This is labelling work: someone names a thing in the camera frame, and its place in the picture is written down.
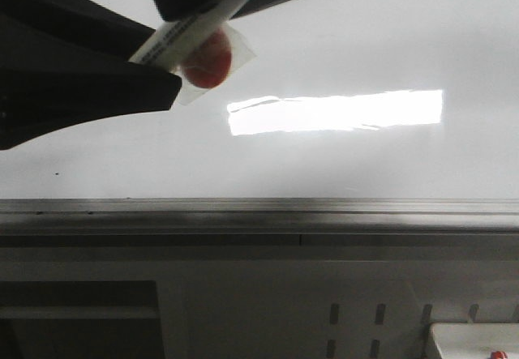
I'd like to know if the white black whiteboard marker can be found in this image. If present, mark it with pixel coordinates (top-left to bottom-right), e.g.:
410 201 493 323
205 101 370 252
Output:
129 0 249 73

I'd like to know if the red round magnet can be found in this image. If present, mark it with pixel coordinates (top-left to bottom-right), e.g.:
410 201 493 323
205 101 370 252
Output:
181 29 232 89

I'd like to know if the white slotted metal panel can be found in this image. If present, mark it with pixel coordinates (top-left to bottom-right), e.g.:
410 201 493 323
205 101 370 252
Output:
157 260 518 358

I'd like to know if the small red object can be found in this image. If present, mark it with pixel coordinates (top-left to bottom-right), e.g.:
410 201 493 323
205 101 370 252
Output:
490 350 508 359

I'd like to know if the white whiteboard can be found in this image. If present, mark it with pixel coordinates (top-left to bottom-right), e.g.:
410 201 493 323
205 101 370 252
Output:
1 0 518 199

